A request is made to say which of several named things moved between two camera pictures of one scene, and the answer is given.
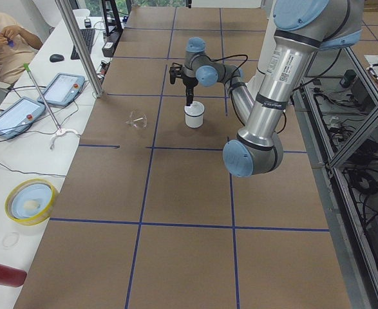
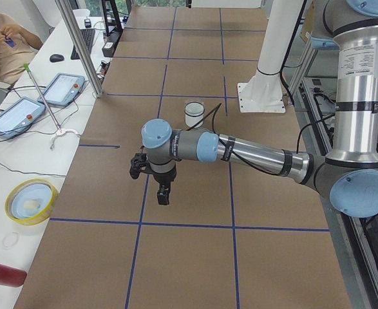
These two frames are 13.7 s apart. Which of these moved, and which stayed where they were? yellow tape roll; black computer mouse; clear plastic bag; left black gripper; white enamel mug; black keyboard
Moved: clear plastic bag; left black gripper
Stayed: black keyboard; white enamel mug; black computer mouse; yellow tape roll
